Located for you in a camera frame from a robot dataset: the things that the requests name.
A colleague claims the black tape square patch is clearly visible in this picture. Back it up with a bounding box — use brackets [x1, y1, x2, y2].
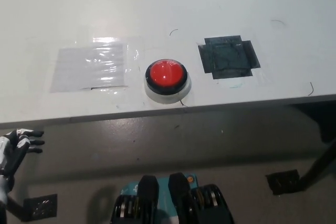
[197, 35, 261, 80]

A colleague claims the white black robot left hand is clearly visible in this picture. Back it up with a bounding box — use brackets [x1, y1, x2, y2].
[0, 128, 45, 177]

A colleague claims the red dome push button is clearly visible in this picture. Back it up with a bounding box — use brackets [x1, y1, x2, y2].
[143, 58, 192, 104]

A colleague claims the clear tape film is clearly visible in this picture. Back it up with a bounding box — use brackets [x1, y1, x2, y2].
[48, 35, 144, 95]

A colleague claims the black table leg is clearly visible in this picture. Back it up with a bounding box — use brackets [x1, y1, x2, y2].
[298, 138, 336, 192]
[5, 194, 31, 221]

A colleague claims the black teal robot body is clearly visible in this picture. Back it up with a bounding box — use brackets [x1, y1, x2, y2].
[110, 172, 236, 224]

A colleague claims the grey paper sheet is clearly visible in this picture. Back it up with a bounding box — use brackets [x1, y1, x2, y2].
[49, 42, 129, 94]

